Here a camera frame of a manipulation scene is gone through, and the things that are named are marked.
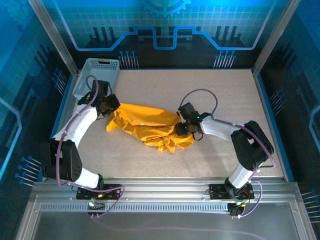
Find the yellow t-shirt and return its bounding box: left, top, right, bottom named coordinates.
left=105, top=102, right=195, bottom=153

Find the white perforated plastic basket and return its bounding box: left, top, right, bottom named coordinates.
left=72, top=58, right=121, bottom=100

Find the blue table edge trim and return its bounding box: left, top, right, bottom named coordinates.
left=47, top=73, right=76, bottom=151

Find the small black connector box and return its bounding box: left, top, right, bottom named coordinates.
left=86, top=200, right=106, bottom=218
left=228, top=202, right=246, bottom=218

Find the steel front panel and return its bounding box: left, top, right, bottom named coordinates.
left=16, top=199, right=316, bottom=240

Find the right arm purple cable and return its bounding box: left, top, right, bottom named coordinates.
left=179, top=88, right=277, bottom=220

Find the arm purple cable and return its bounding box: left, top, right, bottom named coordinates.
left=179, top=88, right=277, bottom=220
left=56, top=74, right=126, bottom=218

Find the aluminium mounting rail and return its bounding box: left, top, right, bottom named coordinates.
left=32, top=176, right=300, bottom=201

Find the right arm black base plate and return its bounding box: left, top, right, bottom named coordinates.
left=208, top=183, right=255, bottom=201

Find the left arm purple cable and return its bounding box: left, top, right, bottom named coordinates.
left=56, top=74, right=126, bottom=218

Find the aluminium frame post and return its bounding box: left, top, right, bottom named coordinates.
left=27, top=0, right=81, bottom=77
left=251, top=0, right=302, bottom=76

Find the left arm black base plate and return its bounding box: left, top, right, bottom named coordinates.
left=75, top=184, right=123, bottom=201

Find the slotted grey cable duct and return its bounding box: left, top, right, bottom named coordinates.
left=39, top=202, right=231, bottom=213

